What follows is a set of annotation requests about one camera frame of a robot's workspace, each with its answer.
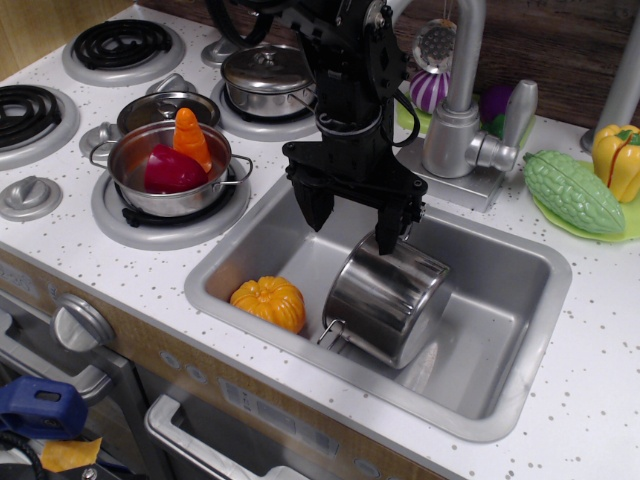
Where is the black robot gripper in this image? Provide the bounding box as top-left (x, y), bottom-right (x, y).
top-left (282, 110), bottom-right (427, 255)

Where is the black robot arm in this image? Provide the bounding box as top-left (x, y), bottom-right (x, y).
top-left (206, 1), bottom-right (427, 255)

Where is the steel pot with lid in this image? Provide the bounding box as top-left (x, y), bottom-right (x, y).
top-left (221, 45), bottom-right (317, 119)

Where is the grey sink basin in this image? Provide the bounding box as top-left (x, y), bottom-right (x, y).
top-left (185, 179), bottom-right (572, 442)

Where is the steel pot with vegetables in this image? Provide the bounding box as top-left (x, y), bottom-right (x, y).
top-left (104, 120), bottom-right (253, 218)

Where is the silver toy faucet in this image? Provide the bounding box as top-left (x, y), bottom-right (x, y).
top-left (398, 0), bottom-right (538, 212)

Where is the back right stove burner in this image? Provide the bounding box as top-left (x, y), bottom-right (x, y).
top-left (210, 80), bottom-right (319, 142)

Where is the stove burner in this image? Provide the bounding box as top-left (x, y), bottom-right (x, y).
top-left (62, 19), bottom-right (186, 87)
top-left (210, 80), bottom-right (319, 142)
top-left (1, 85), bottom-right (80, 171)
top-left (91, 172), bottom-right (251, 251)

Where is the orange toy pumpkin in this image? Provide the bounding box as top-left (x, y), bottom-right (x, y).
top-left (229, 276), bottom-right (306, 334)

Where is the purple white striped toy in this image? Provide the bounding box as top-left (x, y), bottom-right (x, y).
top-left (409, 71), bottom-right (451, 114)

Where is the purple toy eggplant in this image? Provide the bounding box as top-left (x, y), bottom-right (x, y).
top-left (479, 85), bottom-right (514, 123)

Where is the orange toy carrot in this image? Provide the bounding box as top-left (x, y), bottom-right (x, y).
top-left (173, 108), bottom-right (212, 173)

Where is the front stove burner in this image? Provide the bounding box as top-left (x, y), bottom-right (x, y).
top-left (91, 172), bottom-right (251, 251)

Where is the red toy pepper piece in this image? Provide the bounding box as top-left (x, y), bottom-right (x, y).
top-left (144, 144), bottom-right (208, 194)

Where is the silver stove knob back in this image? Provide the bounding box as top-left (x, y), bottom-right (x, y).
top-left (200, 37), bottom-right (242, 68)

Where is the silver stove knob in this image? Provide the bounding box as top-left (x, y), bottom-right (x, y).
top-left (200, 37), bottom-right (242, 68)
top-left (1, 176), bottom-right (63, 222)
top-left (79, 122), bottom-right (122, 163)

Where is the green toy bitter gourd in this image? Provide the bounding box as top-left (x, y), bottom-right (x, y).
top-left (523, 150), bottom-right (626, 234)

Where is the steel pan lid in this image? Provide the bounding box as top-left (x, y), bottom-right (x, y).
top-left (117, 91), bottom-right (220, 134)

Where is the silver stove knob middle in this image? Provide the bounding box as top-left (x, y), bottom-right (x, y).
top-left (79, 122), bottom-right (122, 163)

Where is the yellow toy bell pepper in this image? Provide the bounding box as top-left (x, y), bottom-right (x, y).
top-left (592, 124), bottom-right (639, 203)

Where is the back left stove burner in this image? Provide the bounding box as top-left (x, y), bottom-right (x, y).
top-left (62, 19), bottom-right (186, 87)

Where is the light green plate right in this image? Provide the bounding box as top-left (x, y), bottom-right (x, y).
top-left (531, 159), bottom-right (640, 244)

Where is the grey vertical pole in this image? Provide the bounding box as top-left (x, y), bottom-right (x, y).
top-left (580, 13), bottom-right (639, 153)

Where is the silver oven dial knob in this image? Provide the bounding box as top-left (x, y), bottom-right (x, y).
top-left (49, 293), bottom-right (116, 353)

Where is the silver stove knob front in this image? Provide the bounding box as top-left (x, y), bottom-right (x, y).
top-left (1, 176), bottom-right (63, 222)

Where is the far left stove burner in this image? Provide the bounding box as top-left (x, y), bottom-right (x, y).
top-left (1, 85), bottom-right (80, 171)

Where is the yellow tape piece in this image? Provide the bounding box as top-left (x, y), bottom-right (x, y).
top-left (40, 438), bottom-right (102, 473)

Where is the dishwasher door handle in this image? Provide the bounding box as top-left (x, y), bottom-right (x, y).
top-left (144, 394), bottom-right (306, 480)

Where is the silver oven door handle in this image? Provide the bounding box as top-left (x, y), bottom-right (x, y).
top-left (0, 287), bottom-right (114, 406)

